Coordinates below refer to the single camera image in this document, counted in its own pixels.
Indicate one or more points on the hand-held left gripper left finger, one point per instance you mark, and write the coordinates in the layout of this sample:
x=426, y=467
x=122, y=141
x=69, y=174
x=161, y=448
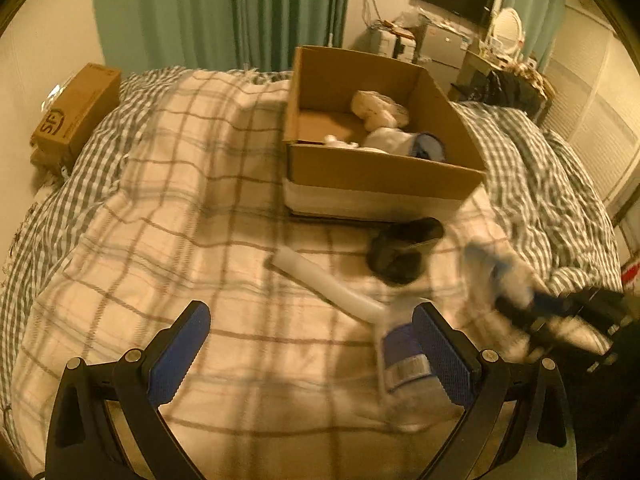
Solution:
x=177, y=355

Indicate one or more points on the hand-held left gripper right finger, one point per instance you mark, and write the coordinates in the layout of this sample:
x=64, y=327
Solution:
x=445, y=357

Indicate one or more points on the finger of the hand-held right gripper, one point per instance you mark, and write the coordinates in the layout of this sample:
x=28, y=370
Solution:
x=520, y=310

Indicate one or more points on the white sock with blue band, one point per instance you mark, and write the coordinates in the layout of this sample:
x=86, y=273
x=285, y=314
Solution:
x=345, y=292

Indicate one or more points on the red item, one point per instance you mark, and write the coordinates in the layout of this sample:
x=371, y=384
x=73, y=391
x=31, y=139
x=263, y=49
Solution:
x=631, y=277

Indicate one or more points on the black sock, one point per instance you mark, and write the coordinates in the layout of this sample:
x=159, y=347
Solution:
x=397, y=255

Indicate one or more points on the beige plaid blanket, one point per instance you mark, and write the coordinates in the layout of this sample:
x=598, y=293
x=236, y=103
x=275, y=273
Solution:
x=200, y=220

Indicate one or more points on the grey gingham duvet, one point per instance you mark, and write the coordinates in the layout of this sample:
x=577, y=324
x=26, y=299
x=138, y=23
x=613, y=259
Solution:
x=530, y=160

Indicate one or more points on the white and blue sock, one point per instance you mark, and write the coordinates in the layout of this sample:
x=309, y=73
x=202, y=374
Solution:
x=400, y=142

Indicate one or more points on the white wardrobe doors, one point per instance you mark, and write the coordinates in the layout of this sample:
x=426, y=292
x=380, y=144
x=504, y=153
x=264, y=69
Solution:
x=595, y=110

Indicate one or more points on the black bag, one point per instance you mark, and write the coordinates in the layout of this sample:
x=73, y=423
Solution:
x=505, y=87

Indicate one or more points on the cluttered dressing table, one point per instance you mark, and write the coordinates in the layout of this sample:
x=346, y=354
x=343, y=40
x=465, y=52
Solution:
x=530, y=72

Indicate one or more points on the small white sock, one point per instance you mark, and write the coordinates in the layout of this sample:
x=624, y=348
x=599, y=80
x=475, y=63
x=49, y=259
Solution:
x=340, y=142

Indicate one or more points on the cream fluffy sock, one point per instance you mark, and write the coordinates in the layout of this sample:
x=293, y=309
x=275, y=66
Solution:
x=377, y=107

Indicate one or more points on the closed printed cardboard box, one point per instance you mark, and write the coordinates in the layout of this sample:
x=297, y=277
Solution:
x=75, y=110

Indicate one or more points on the silver mini fridge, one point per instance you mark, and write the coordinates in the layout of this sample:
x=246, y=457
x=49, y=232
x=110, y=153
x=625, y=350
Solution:
x=445, y=45

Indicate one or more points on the white oval mirror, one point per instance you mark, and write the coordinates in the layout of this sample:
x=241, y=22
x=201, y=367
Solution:
x=509, y=27

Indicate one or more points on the white appliance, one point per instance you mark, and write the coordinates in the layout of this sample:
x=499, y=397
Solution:
x=392, y=42

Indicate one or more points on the green curtain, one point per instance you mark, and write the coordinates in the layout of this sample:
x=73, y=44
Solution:
x=210, y=10
x=537, y=5

